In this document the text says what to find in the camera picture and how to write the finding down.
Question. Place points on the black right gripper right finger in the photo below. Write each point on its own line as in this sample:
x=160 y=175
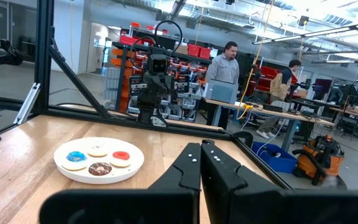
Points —
x=259 y=205

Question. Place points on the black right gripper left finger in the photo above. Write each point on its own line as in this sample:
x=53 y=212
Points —
x=166 y=202

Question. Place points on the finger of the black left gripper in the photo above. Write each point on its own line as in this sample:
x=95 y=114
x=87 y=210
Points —
x=149 y=91
x=163 y=91

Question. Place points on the red frosted donut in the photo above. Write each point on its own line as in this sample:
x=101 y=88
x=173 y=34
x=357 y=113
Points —
x=121 y=155

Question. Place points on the chocolate frosted sprinkled donut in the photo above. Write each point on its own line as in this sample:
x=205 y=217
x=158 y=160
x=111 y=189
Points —
x=99 y=169

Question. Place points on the white sprinkled donut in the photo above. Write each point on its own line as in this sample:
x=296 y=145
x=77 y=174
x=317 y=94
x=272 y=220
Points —
x=97 y=152

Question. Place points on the blue frosted donut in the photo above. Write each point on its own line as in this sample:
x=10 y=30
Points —
x=76 y=156

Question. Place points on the parts shelf rack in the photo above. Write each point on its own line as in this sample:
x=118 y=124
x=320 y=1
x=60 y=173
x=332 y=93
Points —
x=185 y=77

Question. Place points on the cardboard box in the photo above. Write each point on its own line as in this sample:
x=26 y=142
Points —
x=182 y=49

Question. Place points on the red storage bin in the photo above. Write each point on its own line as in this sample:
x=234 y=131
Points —
x=205 y=53
x=194 y=50

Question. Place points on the blue storage bin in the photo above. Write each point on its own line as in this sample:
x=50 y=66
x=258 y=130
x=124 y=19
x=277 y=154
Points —
x=278 y=163

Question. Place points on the white round plate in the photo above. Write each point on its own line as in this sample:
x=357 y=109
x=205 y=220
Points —
x=129 y=174

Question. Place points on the grey equipment case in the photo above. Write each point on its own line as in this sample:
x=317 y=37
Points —
x=221 y=92

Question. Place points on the orange shop vacuum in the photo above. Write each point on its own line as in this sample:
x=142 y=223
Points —
x=306 y=161

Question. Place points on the person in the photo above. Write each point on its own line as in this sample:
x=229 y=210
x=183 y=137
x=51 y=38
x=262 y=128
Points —
x=280 y=87
x=224 y=70

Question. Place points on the wooden workbench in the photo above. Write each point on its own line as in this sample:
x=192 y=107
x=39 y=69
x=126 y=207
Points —
x=291 y=116

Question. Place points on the black power strip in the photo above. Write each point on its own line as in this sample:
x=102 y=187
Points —
x=273 y=108

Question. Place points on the red tool cabinet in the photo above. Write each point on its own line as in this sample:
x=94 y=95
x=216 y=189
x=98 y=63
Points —
x=267 y=74

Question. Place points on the grey aluminium bar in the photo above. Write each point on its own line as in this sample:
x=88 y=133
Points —
x=26 y=104

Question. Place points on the dark computer monitor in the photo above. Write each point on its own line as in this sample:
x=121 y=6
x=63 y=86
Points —
x=323 y=86

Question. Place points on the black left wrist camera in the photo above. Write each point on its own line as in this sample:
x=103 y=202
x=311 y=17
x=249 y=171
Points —
x=158 y=63

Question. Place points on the black frame side rail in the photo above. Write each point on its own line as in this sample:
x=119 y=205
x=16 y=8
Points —
x=266 y=165

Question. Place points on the black frame end rail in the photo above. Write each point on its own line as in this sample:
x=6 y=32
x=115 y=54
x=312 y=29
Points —
x=182 y=129

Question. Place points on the black diagonal frame brace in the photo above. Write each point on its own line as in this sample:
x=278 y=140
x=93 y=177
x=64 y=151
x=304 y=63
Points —
x=79 y=84

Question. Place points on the black frame post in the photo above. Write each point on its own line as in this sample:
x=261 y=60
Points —
x=44 y=46

